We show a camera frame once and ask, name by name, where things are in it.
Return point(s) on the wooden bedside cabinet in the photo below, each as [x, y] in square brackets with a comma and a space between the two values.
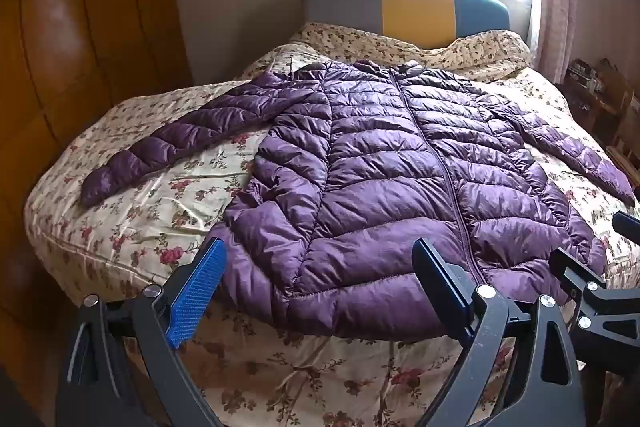
[600, 107]

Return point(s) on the small floral print bedding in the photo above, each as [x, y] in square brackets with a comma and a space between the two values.
[350, 42]

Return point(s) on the grey yellow blue headboard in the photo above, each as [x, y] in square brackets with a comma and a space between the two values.
[415, 7]

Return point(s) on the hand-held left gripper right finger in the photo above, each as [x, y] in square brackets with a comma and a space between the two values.
[440, 282]

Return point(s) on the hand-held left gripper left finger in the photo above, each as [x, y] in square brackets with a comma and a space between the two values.
[197, 292]

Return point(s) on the brown wooden wardrobe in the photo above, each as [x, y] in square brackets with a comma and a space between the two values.
[75, 32]

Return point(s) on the large floral print quilt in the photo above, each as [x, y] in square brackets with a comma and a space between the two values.
[150, 217]

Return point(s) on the purple puffer jacket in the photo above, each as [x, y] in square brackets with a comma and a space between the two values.
[375, 187]

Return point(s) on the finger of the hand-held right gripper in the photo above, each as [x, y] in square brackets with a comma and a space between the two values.
[627, 222]
[615, 307]

